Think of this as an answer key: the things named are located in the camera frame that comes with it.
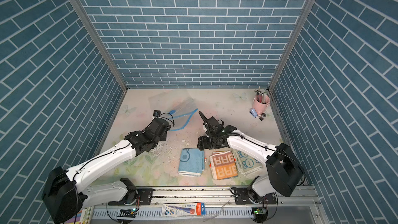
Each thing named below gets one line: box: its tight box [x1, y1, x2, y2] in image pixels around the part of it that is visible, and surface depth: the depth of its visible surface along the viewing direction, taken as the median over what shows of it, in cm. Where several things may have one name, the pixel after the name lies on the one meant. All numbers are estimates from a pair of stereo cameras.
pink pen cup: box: [252, 89, 270, 115], surface depth 104 cm
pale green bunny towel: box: [232, 149, 263, 176], surface depth 84 cm
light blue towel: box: [178, 147, 206, 177], surface depth 84 cm
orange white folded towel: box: [209, 150, 238, 180], surface depth 83 cm
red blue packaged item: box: [161, 202, 206, 217], surface depth 71 cm
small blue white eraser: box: [249, 107, 258, 118], surface depth 106 cm
